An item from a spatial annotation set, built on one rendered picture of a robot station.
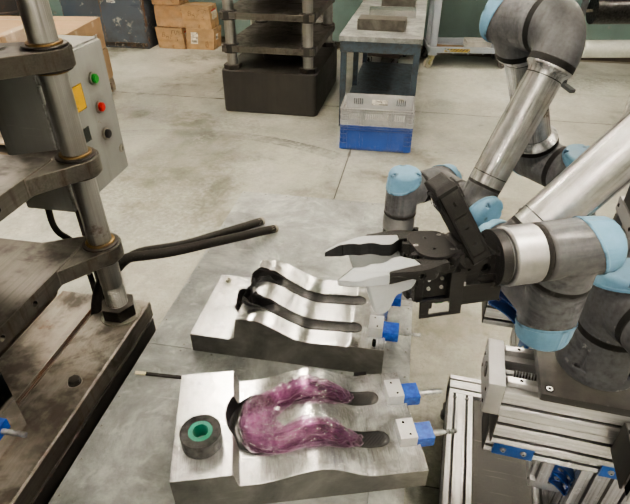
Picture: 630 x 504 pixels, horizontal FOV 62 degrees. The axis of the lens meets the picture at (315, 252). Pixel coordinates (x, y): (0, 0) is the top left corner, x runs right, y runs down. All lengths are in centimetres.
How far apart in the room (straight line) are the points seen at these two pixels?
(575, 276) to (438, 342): 196
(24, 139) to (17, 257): 30
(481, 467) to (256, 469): 104
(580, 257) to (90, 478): 102
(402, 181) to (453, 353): 154
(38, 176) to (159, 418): 61
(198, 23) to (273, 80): 279
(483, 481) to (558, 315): 126
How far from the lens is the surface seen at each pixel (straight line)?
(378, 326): 131
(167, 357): 145
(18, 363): 160
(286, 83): 517
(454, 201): 59
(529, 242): 66
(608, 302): 104
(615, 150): 84
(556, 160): 148
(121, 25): 815
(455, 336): 269
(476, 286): 66
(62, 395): 147
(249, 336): 135
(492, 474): 198
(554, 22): 120
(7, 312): 134
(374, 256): 65
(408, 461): 115
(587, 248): 70
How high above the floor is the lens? 181
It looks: 35 degrees down
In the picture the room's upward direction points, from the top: straight up
